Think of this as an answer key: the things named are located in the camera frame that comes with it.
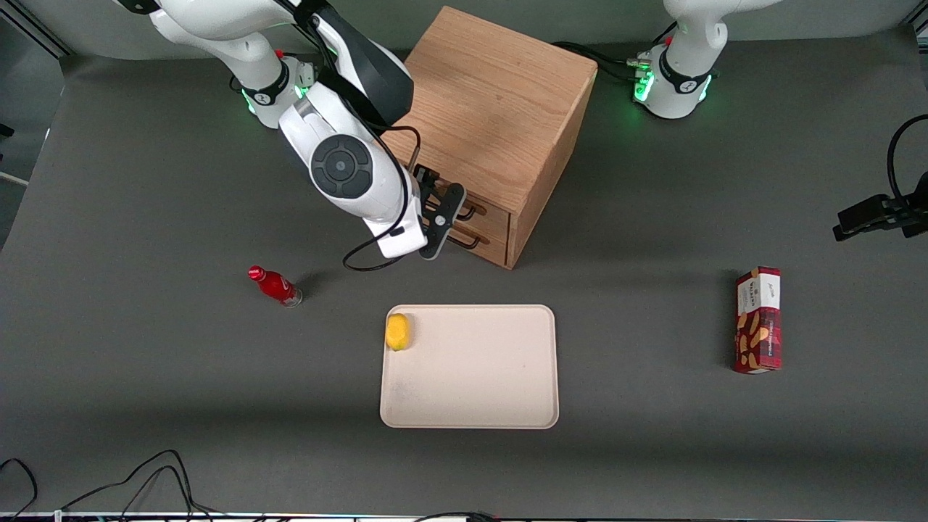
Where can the small red soda bottle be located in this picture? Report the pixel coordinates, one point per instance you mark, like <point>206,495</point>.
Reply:
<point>275,286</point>

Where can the wooden two-drawer cabinet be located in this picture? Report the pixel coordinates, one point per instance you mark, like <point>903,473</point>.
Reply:
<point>493,101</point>

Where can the yellow lemon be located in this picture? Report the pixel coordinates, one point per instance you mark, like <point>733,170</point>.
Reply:
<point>398,332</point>

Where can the aluminium frame bar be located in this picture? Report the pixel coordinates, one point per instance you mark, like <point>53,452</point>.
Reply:
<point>36,29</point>

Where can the red tartan shortbread cookie box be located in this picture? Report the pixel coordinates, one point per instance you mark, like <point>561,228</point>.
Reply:
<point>758,319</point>

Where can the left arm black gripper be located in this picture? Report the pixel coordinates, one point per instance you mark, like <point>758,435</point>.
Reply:
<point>872,214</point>

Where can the cream plastic serving tray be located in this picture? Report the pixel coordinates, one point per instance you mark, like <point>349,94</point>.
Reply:
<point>471,370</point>

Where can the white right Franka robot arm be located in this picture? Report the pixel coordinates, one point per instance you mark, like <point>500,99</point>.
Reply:
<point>341,167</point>

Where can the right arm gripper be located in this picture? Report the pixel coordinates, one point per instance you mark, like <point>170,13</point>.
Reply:
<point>426,179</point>

